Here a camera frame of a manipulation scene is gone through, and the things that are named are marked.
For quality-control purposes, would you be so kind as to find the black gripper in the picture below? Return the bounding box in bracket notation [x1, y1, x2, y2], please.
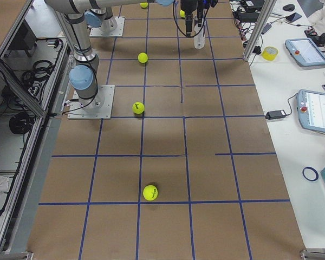
[180, 0, 218, 37]

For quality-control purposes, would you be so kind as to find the white tennis ball can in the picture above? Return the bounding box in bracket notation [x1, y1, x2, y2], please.
[193, 25, 205, 49]

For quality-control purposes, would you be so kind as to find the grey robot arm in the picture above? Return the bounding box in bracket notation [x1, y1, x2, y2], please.
[46, 1, 139, 111]

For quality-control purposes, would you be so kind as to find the far left tennis ball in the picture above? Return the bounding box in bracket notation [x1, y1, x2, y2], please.
[139, 2, 148, 9]

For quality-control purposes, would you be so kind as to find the centre Head tennis ball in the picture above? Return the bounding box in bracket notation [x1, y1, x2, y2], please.
[138, 53, 148, 64]

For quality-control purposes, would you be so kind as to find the tennis ball near base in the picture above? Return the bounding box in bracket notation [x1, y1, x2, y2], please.
[132, 102, 145, 115]

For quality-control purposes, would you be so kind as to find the near left Wilson tennis ball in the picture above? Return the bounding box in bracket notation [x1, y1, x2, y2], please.
[142, 184, 158, 201]

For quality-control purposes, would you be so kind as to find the yellow tape roll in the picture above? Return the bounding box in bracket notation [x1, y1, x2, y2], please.
[262, 46, 279, 61]

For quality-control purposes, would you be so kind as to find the far teach pendant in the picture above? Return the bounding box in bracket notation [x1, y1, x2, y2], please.
[285, 38, 325, 67]

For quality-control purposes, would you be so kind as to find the teach pendant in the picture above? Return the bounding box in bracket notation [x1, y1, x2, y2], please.
[285, 38, 325, 67]
[296, 89, 325, 133]

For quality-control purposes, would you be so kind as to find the black power adapter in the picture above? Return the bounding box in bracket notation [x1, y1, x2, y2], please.
[265, 109, 287, 120]

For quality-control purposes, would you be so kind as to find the near teach pendant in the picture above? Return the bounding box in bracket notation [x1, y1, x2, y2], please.
[296, 89, 325, 133]

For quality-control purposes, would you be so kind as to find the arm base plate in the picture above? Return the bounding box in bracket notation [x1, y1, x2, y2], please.
[67, 85, 115, 120]
[89, 16, 125, 38]

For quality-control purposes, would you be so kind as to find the blue tape ring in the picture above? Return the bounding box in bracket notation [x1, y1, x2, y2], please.
[302, 166, 320, 183]

